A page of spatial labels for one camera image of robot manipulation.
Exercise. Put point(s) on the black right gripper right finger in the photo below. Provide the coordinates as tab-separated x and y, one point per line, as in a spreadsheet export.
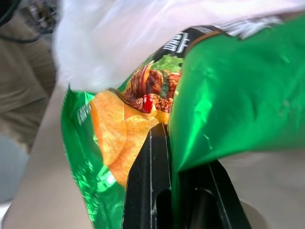
209	200

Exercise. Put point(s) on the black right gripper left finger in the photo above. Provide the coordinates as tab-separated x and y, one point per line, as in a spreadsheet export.
145	181

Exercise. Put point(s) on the green potato chip bag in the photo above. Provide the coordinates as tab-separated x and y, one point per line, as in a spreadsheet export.
233	95

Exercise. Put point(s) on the white translucent plastic bag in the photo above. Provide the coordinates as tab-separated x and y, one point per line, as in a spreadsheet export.
114	40

